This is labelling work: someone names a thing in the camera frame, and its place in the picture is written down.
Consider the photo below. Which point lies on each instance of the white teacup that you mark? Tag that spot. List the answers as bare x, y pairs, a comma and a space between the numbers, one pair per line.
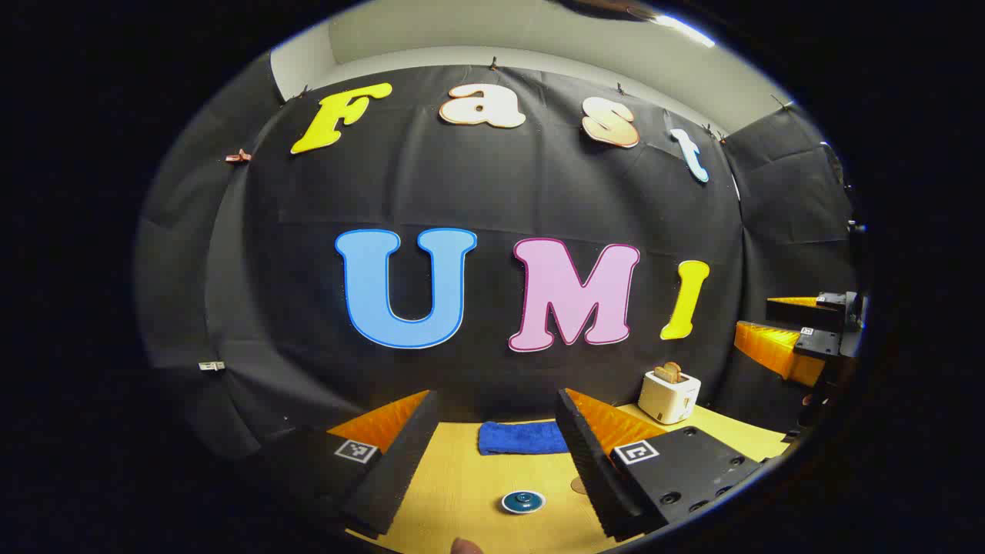
523, 513

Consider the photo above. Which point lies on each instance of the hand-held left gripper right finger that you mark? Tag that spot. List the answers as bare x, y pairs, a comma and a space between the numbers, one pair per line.
596, 477

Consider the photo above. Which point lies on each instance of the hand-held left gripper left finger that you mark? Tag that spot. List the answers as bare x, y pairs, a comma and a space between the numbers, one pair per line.
400, 469

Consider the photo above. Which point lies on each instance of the white clip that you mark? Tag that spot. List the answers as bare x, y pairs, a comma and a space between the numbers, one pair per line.
212, 365

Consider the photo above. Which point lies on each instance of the blue towel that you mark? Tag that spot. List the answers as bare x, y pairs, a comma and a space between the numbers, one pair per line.
523, 437

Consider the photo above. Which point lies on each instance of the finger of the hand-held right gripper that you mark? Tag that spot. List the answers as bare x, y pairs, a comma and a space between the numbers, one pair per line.
800, 312
773, 346

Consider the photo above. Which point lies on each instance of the round brown coaster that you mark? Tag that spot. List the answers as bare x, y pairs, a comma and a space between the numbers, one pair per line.
579, 485

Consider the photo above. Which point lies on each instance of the red clip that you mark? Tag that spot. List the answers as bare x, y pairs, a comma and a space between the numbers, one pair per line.
238, 157

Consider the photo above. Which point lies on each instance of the black backdrop cloth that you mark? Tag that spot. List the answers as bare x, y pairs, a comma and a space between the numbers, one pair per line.
477, 185

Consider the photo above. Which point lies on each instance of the white toaster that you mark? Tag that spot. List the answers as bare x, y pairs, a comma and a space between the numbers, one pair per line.
668, 402

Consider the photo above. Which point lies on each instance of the toasted bread slice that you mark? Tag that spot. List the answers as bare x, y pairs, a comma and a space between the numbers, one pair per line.
662, 375
675, 370

